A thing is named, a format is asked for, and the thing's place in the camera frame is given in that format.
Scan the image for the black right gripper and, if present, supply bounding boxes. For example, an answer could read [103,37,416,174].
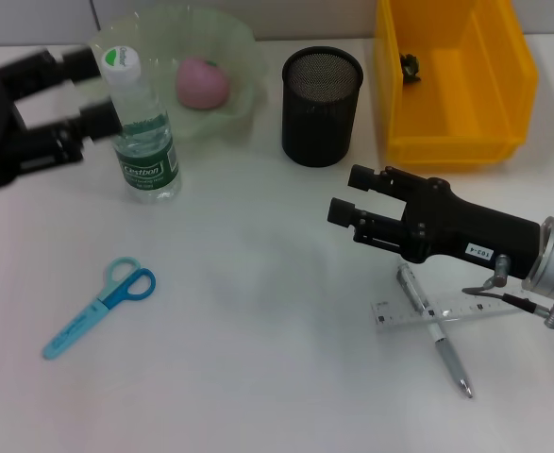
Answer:
[327,164,542,280]

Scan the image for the clear bottle green label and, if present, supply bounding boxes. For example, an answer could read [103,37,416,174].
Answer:
[101,45,183,205]

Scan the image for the pink toy peach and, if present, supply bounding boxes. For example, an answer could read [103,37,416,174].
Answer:
[176,56,230,110]

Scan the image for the green plastic wrapper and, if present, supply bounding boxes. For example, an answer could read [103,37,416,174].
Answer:
[398,52,422,86]

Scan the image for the black mesh pen holder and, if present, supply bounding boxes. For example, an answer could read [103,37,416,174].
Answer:
[281,45,364,168]

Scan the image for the green translucent fruit plate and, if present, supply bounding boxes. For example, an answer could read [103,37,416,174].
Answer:
[87,4,266,143]

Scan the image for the clear plastic ruler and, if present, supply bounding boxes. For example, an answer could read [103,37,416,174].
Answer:
[370,288,540,334]

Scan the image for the silver pen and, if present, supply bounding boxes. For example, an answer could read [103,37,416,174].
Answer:
[396,262,475,400]

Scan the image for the yellow plastic bin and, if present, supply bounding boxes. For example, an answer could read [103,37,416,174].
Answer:
[373,0,540,172]

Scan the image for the right gripper cable with connector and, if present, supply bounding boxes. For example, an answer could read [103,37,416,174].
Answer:
[462,254,554,332]

